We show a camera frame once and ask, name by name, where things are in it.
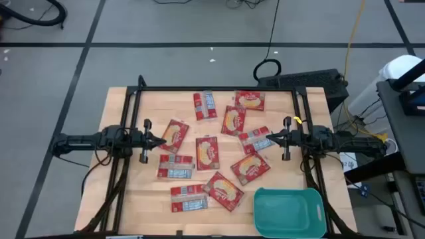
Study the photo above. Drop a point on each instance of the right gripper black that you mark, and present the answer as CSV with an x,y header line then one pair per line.
x,y
299,139

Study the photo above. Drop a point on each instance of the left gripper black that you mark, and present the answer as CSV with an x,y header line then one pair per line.
x,y
146,141

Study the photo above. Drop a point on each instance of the red popcorn bag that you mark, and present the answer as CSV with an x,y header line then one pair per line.
x,y
255,139
233,121
249,168
224,191
249,100
175,166
204,106
207,153
174,136
188,198

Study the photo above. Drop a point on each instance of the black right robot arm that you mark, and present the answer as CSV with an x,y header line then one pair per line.
x,y
345,141

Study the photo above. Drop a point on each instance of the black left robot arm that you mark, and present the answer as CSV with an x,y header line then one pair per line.
x,y
83,141

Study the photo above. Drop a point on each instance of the yellow tape tag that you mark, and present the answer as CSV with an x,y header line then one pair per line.
x,y
297,119

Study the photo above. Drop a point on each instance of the black perforated equipment case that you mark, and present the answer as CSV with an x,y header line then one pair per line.
x,y
305,83

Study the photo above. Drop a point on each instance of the white printed paper sheet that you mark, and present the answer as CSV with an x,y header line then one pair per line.
x,y
348,166

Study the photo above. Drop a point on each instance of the teal plastic basket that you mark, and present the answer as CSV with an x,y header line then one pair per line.
x,y
285,215

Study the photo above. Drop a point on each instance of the small black clamp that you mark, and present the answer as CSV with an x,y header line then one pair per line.
x,y
179,232

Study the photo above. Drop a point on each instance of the blue connector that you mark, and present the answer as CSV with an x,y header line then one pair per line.
x,y
364,190

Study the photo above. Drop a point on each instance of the black desk crossbar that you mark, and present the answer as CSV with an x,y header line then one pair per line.
x,y
375,168

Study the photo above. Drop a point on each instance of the yellow power plug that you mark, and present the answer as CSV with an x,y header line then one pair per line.
x,y
383,136

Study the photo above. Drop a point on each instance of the grey side desk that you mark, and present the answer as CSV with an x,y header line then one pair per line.
x,y
405,139

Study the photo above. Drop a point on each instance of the black device with blue screen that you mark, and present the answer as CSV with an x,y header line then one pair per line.
x,y
411,103

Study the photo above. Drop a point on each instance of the white plastic bin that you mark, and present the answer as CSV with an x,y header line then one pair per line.
x,y
395,64

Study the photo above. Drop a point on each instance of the black pole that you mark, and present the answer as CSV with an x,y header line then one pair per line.
x,y
410,74

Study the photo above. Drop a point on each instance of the dark keyboard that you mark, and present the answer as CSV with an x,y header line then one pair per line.
x,y
421,196

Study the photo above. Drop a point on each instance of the black metal table frame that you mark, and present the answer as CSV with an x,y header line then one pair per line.
x,y
216,88

